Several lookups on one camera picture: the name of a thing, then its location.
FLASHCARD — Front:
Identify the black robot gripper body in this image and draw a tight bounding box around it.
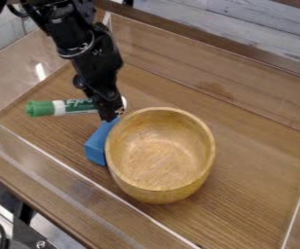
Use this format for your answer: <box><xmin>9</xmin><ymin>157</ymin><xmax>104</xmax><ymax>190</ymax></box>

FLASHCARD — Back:
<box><xmin>21</xmin><ymin>0</ymin><xmax>124</xmax><ymax>104</ymax></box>

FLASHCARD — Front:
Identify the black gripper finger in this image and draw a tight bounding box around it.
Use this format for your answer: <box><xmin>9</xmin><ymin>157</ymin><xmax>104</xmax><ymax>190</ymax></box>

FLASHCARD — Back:
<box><xmin>74</xmin><ymin>75</ymin><xmax>94</xmax><ymax>97</ymax></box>
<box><xmin>94</xmin><ymin>95</ymin><xmax>125</xmax><ymax>122</ymax></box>

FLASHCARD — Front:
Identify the green Expo marker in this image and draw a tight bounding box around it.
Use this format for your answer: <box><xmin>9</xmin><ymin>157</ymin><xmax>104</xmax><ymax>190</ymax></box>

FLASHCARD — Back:
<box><xmin>26</xmin><ymin>98</ymin><xmax>100</xmax><ymax>118</ymax></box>

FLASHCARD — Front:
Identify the brown wooden bowl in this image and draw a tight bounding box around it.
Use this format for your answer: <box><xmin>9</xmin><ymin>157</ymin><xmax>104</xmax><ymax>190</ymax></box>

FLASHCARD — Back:
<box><xmin>106</xmin><ymin>107</ymin><xmax>217</xmax><ymax>204</ymax></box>

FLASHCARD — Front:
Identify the blue foam block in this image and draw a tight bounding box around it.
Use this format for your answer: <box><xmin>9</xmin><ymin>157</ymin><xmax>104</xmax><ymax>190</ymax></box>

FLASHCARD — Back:
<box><xmin>85</xmin><ymin>118</ymin><xmax>121</xmax><ymax>166</ymax></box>

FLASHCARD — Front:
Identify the black metal stand base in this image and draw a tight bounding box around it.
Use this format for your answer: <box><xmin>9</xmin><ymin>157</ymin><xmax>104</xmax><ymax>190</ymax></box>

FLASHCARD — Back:
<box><xmin>9</xmin><ymin>217</ymin><xmax>58</xmax><ymax>249</ymax></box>

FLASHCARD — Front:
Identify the clear acrylic corner bracket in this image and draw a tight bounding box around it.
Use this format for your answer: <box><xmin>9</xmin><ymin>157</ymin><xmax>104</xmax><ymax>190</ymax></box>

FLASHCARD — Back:
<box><xmin>102</xmin><ymin>12</ymin><xmax>113</xmax><ymax>31</ymax></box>

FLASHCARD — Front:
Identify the clear acrylic tray wall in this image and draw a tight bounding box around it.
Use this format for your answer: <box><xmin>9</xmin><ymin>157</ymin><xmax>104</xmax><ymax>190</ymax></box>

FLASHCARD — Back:
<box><xmin>0</xmin><ymin>124</ymin><xmax>200</xmax><ymax>249</ymax></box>

